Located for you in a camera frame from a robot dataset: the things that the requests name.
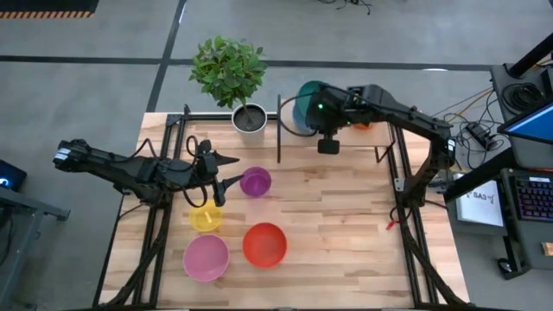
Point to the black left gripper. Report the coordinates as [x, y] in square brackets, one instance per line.
[206, 166]

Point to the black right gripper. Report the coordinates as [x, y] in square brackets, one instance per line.
[332, 113]

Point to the large green bowl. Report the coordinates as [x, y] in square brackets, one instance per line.
[307, 97]

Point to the large red bowl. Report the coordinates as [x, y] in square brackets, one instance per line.
[264, 245]

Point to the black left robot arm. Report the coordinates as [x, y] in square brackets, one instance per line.
[129, 170]

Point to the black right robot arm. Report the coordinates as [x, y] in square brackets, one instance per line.
[415, 121]

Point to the small purple translucent bowl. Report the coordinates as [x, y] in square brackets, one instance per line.
[256, 182]

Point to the small yellow translucent bowl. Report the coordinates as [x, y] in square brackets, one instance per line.
[203, 220]

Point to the white plant pot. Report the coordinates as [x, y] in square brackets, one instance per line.
[242, 126]

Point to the large pink bowl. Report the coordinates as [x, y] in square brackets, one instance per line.
[206, 258]

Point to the green leafy plant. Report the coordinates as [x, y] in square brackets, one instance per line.
[226, 69]

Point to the red clip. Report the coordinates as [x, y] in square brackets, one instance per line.
[392, 224]

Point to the black power adapter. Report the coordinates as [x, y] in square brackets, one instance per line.
[477, 131]

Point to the white paper sign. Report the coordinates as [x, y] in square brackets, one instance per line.
[479, 209]

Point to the grey metal stand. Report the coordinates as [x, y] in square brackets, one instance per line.
[26, 207]

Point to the laptop with blue screen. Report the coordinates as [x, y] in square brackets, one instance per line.
[535, 125]

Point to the black device with blue light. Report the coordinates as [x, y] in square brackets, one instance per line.
[10, 175]

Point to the black backlit keyboard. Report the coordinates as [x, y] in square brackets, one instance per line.
[535, 198]

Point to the black workstation stand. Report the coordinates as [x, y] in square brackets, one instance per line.
[518, 242]

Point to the black yellow striped floor mat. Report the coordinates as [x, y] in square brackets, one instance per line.
[43, 6]

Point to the small wooden block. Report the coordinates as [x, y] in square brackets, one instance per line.
[548, 249]

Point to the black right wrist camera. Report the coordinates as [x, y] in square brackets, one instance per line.
[328, 146]

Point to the black aluminium table frame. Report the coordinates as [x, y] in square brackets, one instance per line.
[207, 116]

